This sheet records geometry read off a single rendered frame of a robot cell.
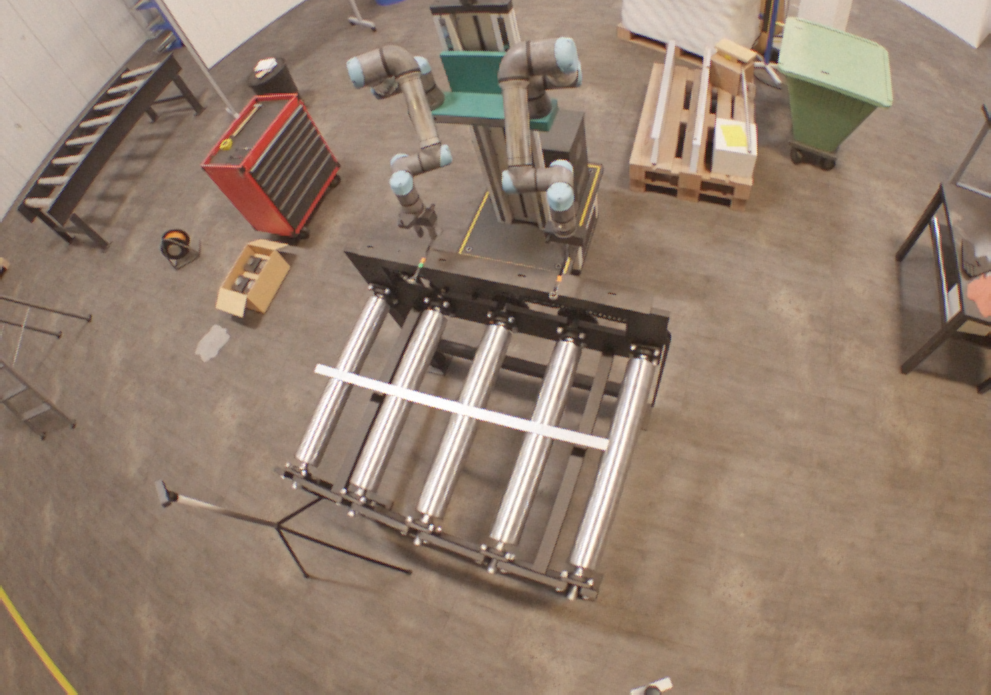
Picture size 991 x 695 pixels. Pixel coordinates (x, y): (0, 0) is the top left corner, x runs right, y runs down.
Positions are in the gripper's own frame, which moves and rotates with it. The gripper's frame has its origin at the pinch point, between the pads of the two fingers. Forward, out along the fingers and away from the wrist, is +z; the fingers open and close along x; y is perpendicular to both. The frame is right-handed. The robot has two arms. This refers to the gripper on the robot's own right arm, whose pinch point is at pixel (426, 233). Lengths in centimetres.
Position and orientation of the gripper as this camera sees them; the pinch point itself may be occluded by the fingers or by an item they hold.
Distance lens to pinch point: 198.1
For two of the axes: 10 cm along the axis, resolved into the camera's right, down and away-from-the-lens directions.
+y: 3.4, -8.6, 3.8
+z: 2.0, 4.6, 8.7
